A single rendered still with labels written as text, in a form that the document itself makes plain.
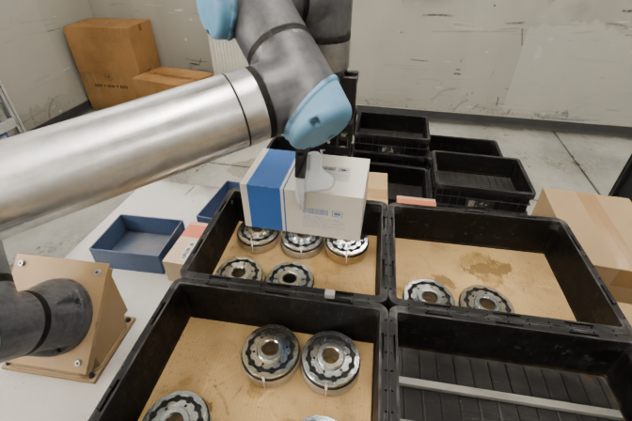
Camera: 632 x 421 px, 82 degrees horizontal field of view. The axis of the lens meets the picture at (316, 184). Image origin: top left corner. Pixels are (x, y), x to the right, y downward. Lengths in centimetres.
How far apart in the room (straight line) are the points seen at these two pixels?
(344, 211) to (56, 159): 39
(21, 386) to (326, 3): 94
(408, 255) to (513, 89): 289
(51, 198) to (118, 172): 5
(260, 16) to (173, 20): 360
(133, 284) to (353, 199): 72
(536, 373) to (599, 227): 48
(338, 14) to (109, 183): 32
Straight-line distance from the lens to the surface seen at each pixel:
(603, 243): 111
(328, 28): 49
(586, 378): 86
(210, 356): 76
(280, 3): 42
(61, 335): 88
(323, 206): 58
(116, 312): 96
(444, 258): 93
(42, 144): 35
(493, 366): 79
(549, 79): 373
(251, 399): 71
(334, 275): 85
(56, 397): 99
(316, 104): 35
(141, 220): 122
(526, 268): 99
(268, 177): 60
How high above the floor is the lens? 147
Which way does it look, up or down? 35 degrees down
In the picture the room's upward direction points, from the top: straight up
